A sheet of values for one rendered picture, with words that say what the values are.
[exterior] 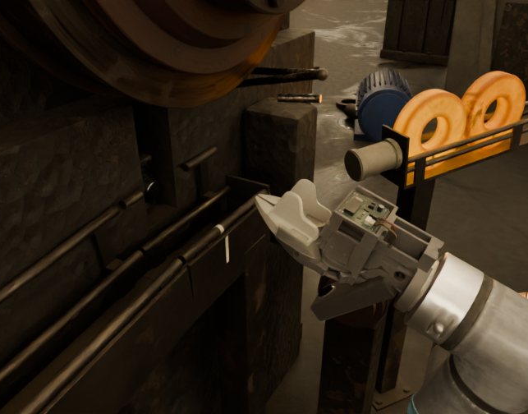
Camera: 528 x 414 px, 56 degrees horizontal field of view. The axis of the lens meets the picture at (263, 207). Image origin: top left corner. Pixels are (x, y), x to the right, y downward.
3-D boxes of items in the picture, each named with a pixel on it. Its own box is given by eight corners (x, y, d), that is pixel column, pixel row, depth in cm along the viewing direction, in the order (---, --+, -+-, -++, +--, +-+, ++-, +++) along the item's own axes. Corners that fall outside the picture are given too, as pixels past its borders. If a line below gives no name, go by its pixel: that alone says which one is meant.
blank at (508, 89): (458, 80, 94) (471, 85, 91) (518, 62, 99) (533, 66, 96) (450, 153, 102) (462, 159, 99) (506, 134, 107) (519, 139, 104)
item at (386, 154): (343, 174, 94) (343, 145, 91) (382, 161, 97) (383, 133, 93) (362, 187, 89) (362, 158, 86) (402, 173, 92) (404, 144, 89)
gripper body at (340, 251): (353, 180, 56) (451, 234, 53) (328, 234, 62) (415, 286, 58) (327, 209, 51) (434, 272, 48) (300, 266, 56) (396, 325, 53)
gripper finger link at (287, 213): (267, 166, 57) (336, 206, 55) (254, 204, 60) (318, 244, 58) (253, 177, 55) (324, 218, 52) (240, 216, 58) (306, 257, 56)
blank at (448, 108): (392, 98, 89) (404, 104, 86) (458, 80, 94) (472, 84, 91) (388, 174, 97) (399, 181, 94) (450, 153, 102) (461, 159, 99)
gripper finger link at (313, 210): (279, 156, 59) (346, 195, 57) (266, 194, 63) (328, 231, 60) (267, 166, 57) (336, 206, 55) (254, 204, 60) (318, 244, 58)
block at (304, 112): (241, 235, 89) (236, 107, 77) (262, 215, 95) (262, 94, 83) (293, 252, 84) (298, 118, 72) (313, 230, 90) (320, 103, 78)
